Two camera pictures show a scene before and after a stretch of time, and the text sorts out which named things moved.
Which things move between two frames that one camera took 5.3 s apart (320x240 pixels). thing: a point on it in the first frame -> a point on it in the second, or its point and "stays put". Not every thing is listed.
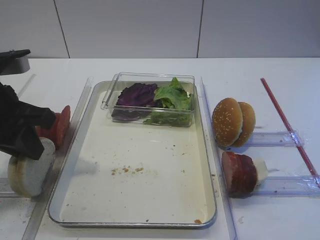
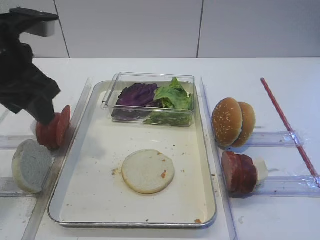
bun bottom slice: [32, 174] -> [148, 171]
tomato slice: [52, 132] stays put
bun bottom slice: [12, 175] -> [32, 163]
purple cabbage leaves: [134, 101] stays put
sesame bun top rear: [249, 123] stays put
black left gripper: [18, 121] -> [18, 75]
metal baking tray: [112, 175] stays put
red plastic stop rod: [290, 132] stays put
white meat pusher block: [262, 169] stays put
